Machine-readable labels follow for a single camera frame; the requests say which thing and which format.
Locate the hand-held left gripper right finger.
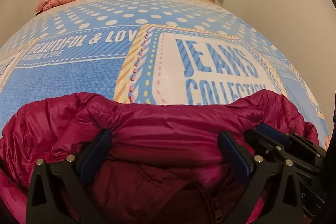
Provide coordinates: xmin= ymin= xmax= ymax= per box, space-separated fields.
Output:
xmin=218 ymin=131 xmax=306 ymax=224

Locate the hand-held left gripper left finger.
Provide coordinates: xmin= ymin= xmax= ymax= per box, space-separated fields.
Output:
xmin=26 ymin=129 xmax=113 ymax=224

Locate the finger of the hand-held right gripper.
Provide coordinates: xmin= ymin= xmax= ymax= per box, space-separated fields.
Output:
xmin=244 ymin=129 xmax=283 ymax=161
xmin=256 ymin=123 xmax=292 ymax=147

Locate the magenta puffer jacket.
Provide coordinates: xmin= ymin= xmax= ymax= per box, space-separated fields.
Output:
xmin=0 ymin=91 xmax=327 ymax=224

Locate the blue pink printed bed sheet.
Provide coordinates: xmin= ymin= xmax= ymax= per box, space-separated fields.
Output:
xmin=0 ymin=0 xmax=330 ymax=151

